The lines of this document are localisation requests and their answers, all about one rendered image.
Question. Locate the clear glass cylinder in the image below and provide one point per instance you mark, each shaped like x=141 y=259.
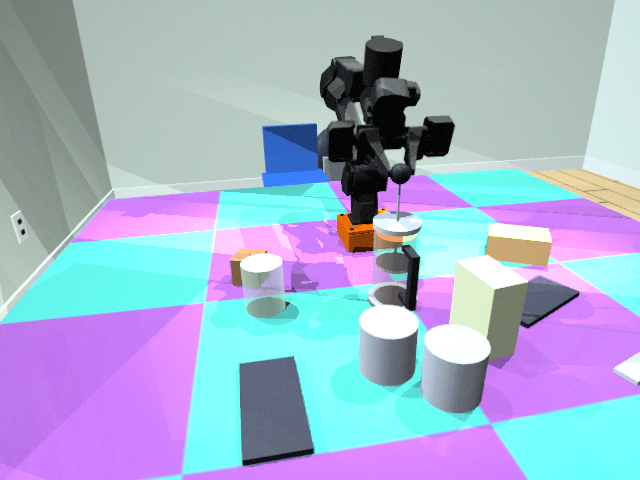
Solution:
x=263 y=285

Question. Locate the grey cylinder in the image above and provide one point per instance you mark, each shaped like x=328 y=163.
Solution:
x=454 y=367
x=387 y=345

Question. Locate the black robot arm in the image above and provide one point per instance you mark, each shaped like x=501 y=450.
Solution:
x=377 y=87

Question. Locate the glass coffee press with black knob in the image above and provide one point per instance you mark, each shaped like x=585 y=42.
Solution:
x=396 y=262

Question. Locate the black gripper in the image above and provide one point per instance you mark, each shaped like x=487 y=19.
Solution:
x=384 y=132

